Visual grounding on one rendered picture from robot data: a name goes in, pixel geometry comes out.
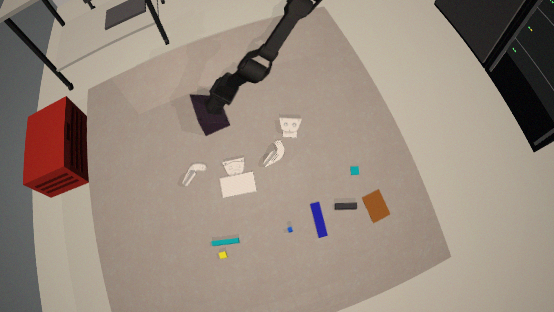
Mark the dark blue flat bar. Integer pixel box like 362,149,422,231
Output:
310,202,328,238

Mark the brown rectangular plate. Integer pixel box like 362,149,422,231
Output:
362,189,390,223

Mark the beige housing plate with two round holes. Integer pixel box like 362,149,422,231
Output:
280,118,302,133

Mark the dark grey flat bar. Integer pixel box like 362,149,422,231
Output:
335,202,357,210

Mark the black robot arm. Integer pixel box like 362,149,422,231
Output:
204,0,322,115

